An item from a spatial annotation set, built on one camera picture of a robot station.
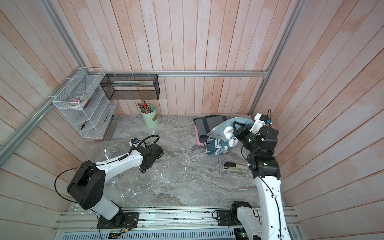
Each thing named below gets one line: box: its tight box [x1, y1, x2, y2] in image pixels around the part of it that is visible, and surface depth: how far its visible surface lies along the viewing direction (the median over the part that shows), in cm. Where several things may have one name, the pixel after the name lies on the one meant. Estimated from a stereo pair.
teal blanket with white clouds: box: [205, 117, 254, 156], surface depth 67 cm
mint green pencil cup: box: [140, 104, 158, 129], surface depth 107 cm
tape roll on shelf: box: [67, 95, 88, 109], surface depth 75 cm
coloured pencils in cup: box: [137, 99, 150, 114], surface depth 100 cm
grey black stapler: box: [223, 162, 249, 172], surface depth 91 cm
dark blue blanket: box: [193, 114, 231, 143], surface depth 103 cm
